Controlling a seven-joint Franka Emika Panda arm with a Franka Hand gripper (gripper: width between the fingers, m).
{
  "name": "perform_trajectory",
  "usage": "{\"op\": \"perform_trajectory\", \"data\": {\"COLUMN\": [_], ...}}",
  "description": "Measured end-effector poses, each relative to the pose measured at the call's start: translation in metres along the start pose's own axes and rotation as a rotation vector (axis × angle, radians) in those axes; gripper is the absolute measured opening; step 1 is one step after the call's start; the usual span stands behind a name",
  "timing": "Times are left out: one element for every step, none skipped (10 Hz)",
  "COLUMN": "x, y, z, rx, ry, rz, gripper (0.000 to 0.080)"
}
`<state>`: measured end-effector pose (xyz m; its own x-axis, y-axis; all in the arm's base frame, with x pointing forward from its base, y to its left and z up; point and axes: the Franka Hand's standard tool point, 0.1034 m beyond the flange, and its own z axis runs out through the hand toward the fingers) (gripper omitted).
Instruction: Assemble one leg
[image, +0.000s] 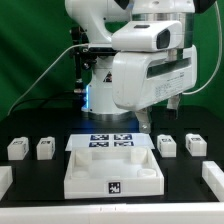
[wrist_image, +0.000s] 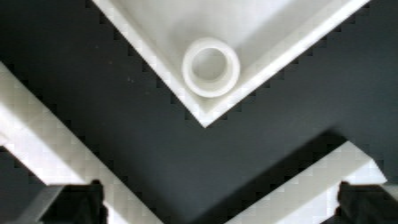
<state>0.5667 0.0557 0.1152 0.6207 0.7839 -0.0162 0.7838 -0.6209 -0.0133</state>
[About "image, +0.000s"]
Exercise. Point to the white square tabletop part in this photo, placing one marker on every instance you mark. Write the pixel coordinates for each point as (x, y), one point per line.
(112, 172)

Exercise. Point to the white fence block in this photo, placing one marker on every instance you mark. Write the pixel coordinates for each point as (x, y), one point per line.
(6, 179)
(214, 177)

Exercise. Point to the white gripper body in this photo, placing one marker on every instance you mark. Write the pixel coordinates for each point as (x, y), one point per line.
(140, 80)

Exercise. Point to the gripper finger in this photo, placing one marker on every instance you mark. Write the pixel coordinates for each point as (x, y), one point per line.
(144, 121)
(173, 102)

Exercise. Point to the white right fence block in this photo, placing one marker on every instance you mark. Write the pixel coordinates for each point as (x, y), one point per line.
(214, 177)

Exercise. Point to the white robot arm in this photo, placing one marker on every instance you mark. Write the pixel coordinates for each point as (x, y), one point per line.
(100, 19)

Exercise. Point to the marker sheet with tags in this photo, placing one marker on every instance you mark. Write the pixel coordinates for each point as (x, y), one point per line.
(108, 140)

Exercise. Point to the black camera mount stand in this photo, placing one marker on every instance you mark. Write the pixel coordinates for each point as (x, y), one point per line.
(85, 56)

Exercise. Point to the white left fence block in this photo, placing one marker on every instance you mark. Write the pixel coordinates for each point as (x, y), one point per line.
(6, 179)

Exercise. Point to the white front fence bar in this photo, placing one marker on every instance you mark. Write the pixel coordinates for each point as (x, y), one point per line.
(168, 213)

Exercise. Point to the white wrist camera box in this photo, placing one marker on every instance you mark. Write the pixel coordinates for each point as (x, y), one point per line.
(148, 36)

